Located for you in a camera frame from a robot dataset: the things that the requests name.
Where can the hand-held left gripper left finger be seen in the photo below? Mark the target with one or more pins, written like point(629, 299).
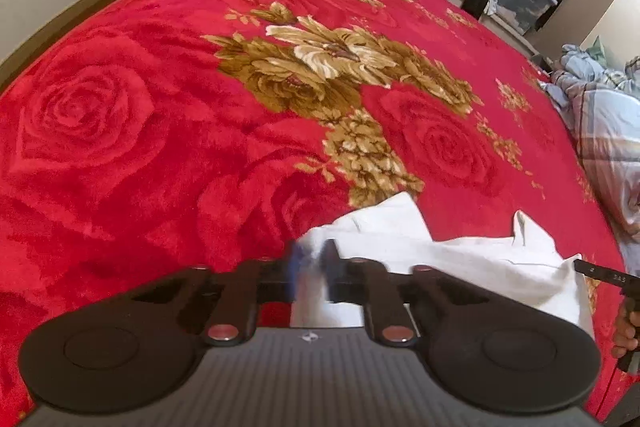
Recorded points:
point(296, 269)

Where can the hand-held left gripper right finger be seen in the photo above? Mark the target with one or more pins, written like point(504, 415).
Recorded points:
point(331, 269)

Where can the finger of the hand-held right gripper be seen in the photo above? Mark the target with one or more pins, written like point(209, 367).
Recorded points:
point(589, 268)

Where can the white shirt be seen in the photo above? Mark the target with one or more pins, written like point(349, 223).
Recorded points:
point(450, 257)

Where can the person's right hand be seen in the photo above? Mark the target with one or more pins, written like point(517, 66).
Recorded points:
point(625, 329)

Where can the blue plaid quilt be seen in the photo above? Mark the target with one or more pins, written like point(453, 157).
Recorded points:
point(610, 117)

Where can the red floral blanket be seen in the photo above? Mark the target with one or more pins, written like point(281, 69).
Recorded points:
point(150, 107)

